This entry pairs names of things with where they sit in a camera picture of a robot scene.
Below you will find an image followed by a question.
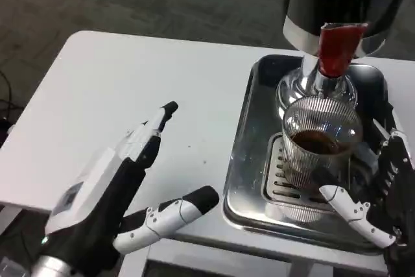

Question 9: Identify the red tap handle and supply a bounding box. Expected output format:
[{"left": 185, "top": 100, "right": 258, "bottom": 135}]
[{"left": 318, "top": 21, "right": 370, "bottom": 78}]

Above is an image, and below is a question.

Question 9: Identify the black floor cable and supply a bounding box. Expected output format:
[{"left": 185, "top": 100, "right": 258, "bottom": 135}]
[{"left": 0, "top": 69, "right": 14, "bottom": 119}]

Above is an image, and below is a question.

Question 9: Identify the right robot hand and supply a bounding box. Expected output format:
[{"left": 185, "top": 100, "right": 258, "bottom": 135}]
[{"left": 318, "top": 101, "right": 415, "bottom": 277}]

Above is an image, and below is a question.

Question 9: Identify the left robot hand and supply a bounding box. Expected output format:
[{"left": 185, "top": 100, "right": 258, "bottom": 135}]
[{"left": 43, "top": 101, "right": 220, "bottom": 272}]

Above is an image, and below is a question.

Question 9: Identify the grey robot torso panel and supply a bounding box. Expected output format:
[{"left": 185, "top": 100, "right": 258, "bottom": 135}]
[{"left": 124, "top": 237, "right": 388, "bottom": 277}]

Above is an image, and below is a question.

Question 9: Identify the steel drip grid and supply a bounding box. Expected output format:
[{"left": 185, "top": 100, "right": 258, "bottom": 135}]
[{"left": 263, "top": 132, "right": 361, "bottom": 215}]

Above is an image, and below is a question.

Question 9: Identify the steel tray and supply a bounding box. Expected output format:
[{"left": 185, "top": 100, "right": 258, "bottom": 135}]
[{"left": 222, "top": 54, "right": 400, "bottom": 256}]

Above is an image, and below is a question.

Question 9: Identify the clear ribbed glass cup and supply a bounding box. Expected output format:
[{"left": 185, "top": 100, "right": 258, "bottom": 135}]
[{"left": 280, "top": 97, "right": 364, "bottom": 195}]

